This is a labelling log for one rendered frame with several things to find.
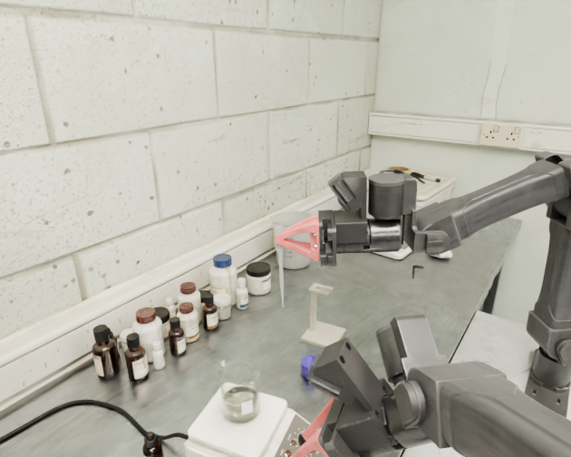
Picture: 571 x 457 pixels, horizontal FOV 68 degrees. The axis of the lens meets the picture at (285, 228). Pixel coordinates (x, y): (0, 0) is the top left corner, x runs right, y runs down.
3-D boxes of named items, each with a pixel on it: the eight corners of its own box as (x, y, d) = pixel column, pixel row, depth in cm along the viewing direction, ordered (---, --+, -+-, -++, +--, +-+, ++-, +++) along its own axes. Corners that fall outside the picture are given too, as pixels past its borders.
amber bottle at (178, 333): (168, 355, 92) (164, 323, 89) (173, 345, 95) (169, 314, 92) (183, 356, 92) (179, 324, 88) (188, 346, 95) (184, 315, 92)
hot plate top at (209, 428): (289, 404, 69) (289, 400, 68) (257, 465, 58) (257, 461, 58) (225, 384, 73) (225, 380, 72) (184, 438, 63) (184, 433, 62)
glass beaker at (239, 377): (268, 404, 68) (267, 363, 65) (250, 435, 62) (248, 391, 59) (231, 392, 70) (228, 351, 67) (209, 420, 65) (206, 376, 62)
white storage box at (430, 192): (453, 209, 181) (458, 176, 175) (420, 236, 154) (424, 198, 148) (386, 196, 199) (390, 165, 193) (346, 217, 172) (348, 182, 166)
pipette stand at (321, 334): (345, 331, 100) (348, 284, 95) (333, 351, 93) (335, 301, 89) (314, 322, 103) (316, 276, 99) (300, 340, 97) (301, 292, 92)
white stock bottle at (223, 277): (228, 291, 117) (226, 248, 112) (243, 302, 112) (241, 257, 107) (206, 299, 113) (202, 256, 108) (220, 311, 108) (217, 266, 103)
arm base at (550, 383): (529, 374, 75) (576, 390, 72) (543, 320, 90) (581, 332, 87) (520, 407, 78) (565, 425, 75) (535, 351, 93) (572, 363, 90)
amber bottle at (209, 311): (200, 327, 101) (198, 296, 98) (210, 321, 104) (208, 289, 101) (211, 333, 99) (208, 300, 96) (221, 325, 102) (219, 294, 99)
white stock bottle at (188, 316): (174, 340, 97) (170, 308, 94) (187, 328, 101) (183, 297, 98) (191, 345, 95) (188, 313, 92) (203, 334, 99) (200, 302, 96)
